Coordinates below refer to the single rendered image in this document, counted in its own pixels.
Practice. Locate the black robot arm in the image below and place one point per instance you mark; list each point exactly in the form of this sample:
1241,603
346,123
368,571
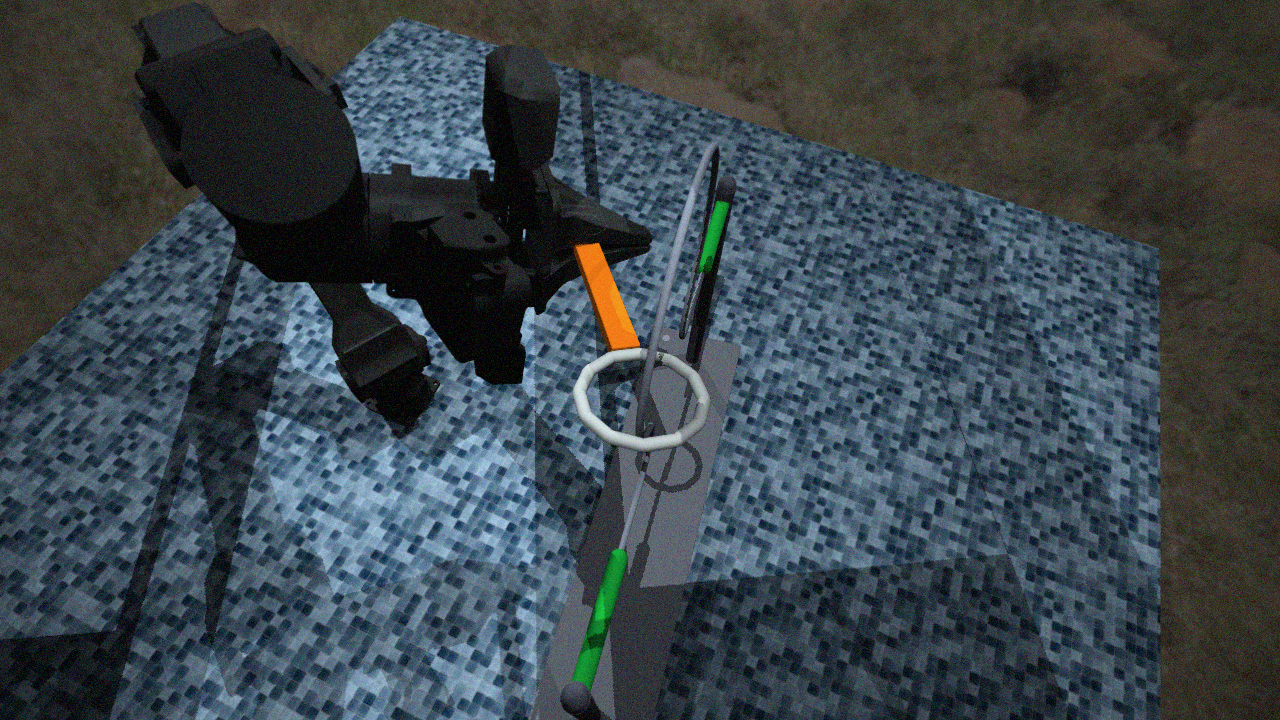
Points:
262,134

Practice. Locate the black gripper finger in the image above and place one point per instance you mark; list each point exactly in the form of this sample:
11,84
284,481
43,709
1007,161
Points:
570,216
559,266

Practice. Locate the white hoop with orange handle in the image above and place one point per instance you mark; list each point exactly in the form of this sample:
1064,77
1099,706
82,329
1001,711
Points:
623,346

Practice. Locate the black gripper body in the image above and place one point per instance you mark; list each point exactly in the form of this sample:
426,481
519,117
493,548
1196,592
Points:
521,101

